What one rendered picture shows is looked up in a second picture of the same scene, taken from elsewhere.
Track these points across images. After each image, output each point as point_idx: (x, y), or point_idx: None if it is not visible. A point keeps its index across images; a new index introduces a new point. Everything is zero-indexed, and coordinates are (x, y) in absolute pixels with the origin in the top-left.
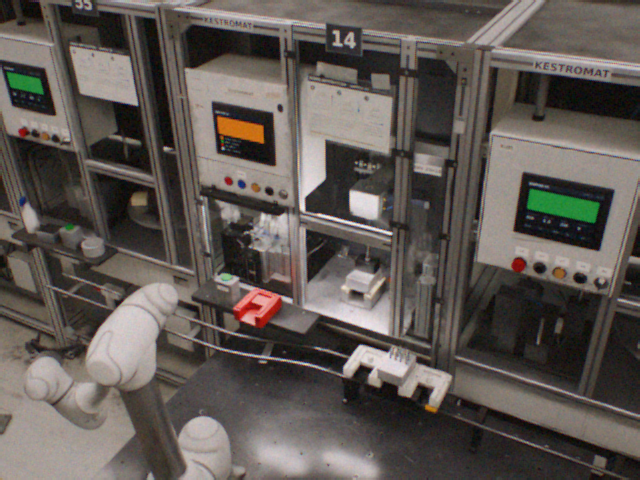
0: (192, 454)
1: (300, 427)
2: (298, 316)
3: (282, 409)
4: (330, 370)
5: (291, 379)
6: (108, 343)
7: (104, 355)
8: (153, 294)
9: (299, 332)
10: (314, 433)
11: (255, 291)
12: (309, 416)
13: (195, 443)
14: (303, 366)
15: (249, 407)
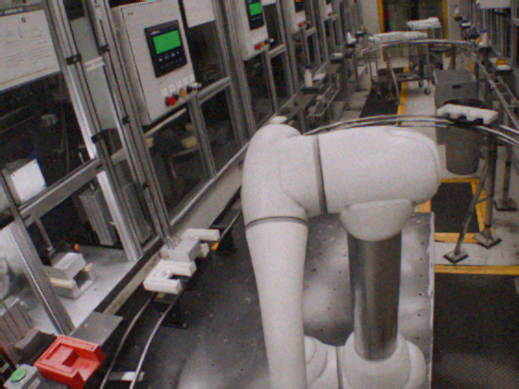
0: (329, 356)
1: (219, 354)
2: (91, 328)
3: (194, 375)
4: (165, 311)
5: (147, 377)
6: (406, 130)
7: (424, 135)
8: (289, 127)
9: (120, 321)
10: (225, 342)
11: (43, 361)
12: (203, 350)
13: (321, 347)
14: (128, 370)
15: None
